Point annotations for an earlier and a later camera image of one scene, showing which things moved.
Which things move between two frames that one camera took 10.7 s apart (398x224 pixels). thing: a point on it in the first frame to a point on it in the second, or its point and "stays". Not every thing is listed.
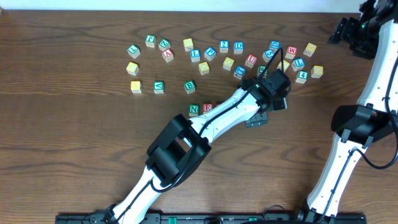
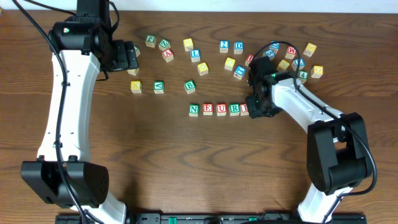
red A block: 168,55 stays
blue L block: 194,55 stays
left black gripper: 257,120 to 131,55
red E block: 207,107 stays
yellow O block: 204,68 stays
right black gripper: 351,29 to 257,66
